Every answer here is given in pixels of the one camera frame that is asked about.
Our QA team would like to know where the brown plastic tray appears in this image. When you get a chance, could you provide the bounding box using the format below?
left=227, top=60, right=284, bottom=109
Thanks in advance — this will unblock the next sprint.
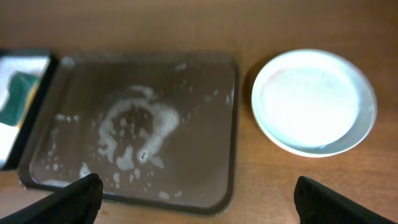
left=18, top=52, right=241, bottom=216

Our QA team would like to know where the green and yellow sponge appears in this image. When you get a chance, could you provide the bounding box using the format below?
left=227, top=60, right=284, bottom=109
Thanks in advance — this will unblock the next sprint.
left=1, top=72, right=41, bottom=128

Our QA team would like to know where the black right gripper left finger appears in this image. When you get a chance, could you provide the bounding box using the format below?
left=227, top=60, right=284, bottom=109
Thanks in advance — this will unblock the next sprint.
left=1, top=174, right=103, bottom=224

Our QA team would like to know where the light green stained plate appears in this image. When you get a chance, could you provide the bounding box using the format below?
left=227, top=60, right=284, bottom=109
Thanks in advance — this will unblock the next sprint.
left=251, top=49, right=377, bottom=158

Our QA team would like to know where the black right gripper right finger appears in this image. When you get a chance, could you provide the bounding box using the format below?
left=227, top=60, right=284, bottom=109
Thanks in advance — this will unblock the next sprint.
left=294, top=176, right=395, bottom=224

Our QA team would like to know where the black tray with white liner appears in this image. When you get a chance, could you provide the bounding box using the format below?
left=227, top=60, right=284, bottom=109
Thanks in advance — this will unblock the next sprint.
left=1, top=49, right=58, bottom=170

